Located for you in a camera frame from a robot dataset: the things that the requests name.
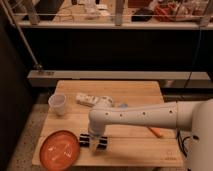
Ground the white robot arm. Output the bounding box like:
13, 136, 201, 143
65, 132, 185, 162
88, 99, 213, 171

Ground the white ceramic cup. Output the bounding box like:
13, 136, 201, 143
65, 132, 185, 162
48, 93, 67, 116

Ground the wooden cutting board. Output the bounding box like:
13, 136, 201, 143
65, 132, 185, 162
38, 80, 183, 167

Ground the orange plate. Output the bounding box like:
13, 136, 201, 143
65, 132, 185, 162
39, 130, 80, 171

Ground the white plastic bottle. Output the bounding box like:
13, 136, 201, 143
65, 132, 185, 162
76, 93, 99, 107

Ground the orange marker pen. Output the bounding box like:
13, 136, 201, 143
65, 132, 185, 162
149, 127, 163, 138

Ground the metal pole with clamp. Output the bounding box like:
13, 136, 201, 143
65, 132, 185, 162
0, 0, 53, 75

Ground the black cable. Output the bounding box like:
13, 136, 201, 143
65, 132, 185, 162
176, 131, 198, 161

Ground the grey metal rail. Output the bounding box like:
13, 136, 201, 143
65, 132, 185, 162
27, 70, 213, 89

